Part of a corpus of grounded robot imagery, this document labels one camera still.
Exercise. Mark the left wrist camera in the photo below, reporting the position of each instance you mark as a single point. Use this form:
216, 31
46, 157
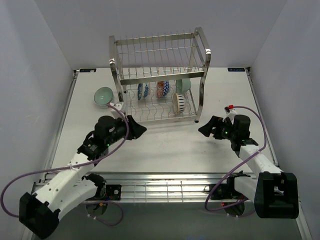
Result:
118, 110

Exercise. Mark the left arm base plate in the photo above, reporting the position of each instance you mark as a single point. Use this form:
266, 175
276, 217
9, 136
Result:
111, 192

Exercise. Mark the pale green bowl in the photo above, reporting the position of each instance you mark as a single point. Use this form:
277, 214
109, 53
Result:
183, 85

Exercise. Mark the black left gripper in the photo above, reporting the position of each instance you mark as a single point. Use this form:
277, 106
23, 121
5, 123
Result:
136, 130

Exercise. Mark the white ceramic bowl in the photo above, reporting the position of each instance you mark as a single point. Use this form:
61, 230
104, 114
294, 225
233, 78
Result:
106, 105

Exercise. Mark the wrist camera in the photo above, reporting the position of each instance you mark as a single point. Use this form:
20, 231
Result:
118, 110
230, 113

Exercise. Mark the blue patterned white bowl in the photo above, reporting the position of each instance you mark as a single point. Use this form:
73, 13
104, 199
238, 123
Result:
143, 90

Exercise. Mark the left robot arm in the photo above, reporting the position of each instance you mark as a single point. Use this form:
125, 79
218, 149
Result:
42, 211

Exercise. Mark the light green ceramic bowl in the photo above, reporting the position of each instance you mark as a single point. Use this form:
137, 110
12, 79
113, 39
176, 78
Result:
103, 90

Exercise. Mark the red blue zigzag bowl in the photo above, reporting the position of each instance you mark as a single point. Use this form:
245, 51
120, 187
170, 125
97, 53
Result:
162, 89

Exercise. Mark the stainless steel dish rack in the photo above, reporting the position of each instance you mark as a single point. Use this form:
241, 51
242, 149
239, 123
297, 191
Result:
155, 58

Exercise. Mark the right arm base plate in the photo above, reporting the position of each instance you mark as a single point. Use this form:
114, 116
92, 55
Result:
226, 191

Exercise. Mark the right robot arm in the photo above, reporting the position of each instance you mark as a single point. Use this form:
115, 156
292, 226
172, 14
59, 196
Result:
273, 192

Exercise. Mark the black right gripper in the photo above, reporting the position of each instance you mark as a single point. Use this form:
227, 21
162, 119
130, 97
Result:
206, 129

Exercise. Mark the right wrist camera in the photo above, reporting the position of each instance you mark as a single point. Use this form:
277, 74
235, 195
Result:
230, 113

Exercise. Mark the aluminium frame rail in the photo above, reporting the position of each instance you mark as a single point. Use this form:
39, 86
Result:
139, 187

